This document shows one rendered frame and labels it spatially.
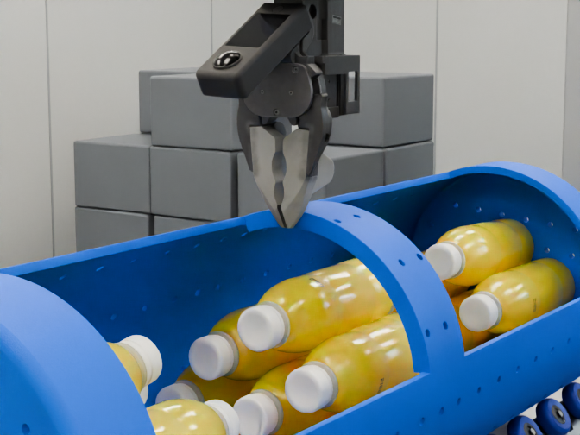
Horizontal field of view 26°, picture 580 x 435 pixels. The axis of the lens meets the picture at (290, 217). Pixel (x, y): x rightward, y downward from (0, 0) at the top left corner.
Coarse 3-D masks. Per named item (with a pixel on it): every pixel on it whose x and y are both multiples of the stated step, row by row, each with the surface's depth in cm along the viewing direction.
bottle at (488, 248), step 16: (480, 224) 142; (496, 224) 144; (512, 224) 146; (448, 240) 137; (464, 240) 136; (480, 240) 137; (496, 240) 140; (512, 240) 143; (528, 240) 147; (464, 256) 135; (480, 256) 136; (496, 256) 139; (512, 256) 142; (528, 256) 147; (464, 272) 136; (480, 272) 137; (496, 272) 141
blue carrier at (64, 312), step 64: (384, 192) 135; (448, 192) 154; (512, 192) 149; (576, 192) 144; (64, 256) 96; (128, 256) 105; (192, 256) 116; (256, 256) 127; (320, 256) 140; (384, 256) 107; (576, 256) 146; (0, 320) 76; (64, 320) 79; (128, 320) 114; (192, 320) 123; (448, 320) 109; (576, 320) 132; (0, 384) 76; (64, 384) 74; (128, 384) 78; (448, 384) 108; (512, 384) 121
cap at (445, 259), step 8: (432, 248) 135; (440, 248) 134; (448, 248) 134; (432, 256) 135; (440, 256) 134; (448, 256) 134; (456, 256) 134; (432, 264) 135; (440, 264) 135; (448, 264) 134; (456, 264) 134; (440, 272) 135; (448, 272) 134; (456, 272) 135
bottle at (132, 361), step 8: (112, 344) 91; (120, 344) 93; (128, 344) 93; (120, 352) 90; (128, 352) 92; (136, 352) 93; (120, 360) 90; (128, 360) 90; (136, 360) 93; (128, 368) 90; (136, 368) 91; (144, 368) 93; (136, 376) 91; (144, 376) 93; (136, 384) 90; (144, 384) 93
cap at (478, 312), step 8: (472, 296) 133; (480, 296) 133; (488, 296) 134; (464, 304) 134; (472, 304) 133; (480, 304) 132; (488, 304) 132; (464, 312) 134; (472, 312) 133; (480, 312) 133; (488, 312) 132; (496, 312) 133; (464, 320) 134; (472, 320) 133; (480, 320) 133; (488, 320) 132; (472, 328) 133; (480, 328) 133; (488, 328) 133
